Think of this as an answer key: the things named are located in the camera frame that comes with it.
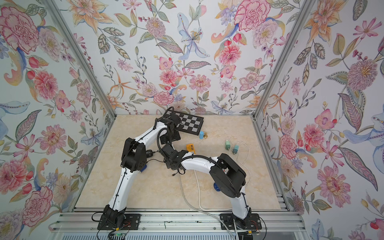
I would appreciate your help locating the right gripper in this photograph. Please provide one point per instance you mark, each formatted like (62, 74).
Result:
(168, 164)

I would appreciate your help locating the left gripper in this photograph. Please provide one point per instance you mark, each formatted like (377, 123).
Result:
(177, 136)

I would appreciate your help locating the light green USB charger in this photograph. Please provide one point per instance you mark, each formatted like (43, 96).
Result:
(227, 145)

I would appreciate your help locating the teal USB charger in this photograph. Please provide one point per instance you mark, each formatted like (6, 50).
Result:
(235, 149)

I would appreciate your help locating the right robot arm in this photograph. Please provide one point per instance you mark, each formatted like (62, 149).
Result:
(229, 177)

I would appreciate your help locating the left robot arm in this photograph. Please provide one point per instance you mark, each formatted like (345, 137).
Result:
(134, 159)

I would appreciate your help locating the black electric shaver left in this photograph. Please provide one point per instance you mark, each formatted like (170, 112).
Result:
(149, 154)

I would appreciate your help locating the black white chessboard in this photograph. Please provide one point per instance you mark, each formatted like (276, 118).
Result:
(189, 124)

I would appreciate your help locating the orange power strip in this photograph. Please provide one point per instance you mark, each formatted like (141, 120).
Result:
(191, 148)

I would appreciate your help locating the blue cylinder block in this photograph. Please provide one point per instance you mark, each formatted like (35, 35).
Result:
(201, 135)

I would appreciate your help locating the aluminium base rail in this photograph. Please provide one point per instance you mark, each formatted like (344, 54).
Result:
(178, 226)

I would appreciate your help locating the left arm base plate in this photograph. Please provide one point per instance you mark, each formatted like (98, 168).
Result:
(123, 222)

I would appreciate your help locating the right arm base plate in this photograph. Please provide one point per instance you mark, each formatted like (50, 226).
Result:
(251, 222)

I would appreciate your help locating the left aluminium corner post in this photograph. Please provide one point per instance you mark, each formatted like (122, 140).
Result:
(64, 29)

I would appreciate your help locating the aluminium corner post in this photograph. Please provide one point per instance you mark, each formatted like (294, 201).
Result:
(282, 59)
(64, 29)

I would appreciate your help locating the right aluminium corner post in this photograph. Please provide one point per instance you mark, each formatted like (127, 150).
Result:
(282, 59)

